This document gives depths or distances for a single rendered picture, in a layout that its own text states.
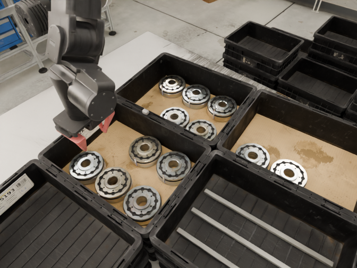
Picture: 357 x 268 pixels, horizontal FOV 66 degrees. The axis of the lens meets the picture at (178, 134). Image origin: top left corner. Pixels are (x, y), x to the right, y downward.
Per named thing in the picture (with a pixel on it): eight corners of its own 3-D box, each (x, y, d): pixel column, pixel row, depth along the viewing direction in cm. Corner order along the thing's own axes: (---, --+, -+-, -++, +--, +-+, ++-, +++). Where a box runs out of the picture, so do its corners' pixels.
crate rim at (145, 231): (37, 161, 78) (34, 156, 76) (111, 100, 94) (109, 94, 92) (146, 241, 63) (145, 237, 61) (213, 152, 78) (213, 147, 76)
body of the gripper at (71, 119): (113, 108, 58) (105, 81, 52) (76, 140, 53) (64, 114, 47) (91, 96, 61) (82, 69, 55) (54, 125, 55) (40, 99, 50)
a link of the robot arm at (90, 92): (95, 27, 49) (49, 21, 43) (138, 53, 44) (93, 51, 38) (83, 88, 55) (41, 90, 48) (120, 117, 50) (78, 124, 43)
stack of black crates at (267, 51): (217, 93, 207) (222, 39, 172) (240, 73, 220) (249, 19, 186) (264, 118, 189) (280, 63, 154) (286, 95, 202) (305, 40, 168)
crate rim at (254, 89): (111, 100, 94) (109, 94, 92) (163, 56, 109) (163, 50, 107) (213, 152, 78) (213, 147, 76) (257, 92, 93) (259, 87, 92)
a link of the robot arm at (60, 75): (68, 49, 49) (39, 64, 46) (91, 66, 46) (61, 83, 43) (79, 80, 54) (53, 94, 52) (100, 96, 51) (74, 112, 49)
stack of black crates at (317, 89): (265, 117, 189) (277, 78, 163) (286, 95, 202) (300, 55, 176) (322, 148, 171) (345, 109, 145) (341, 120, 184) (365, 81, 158)
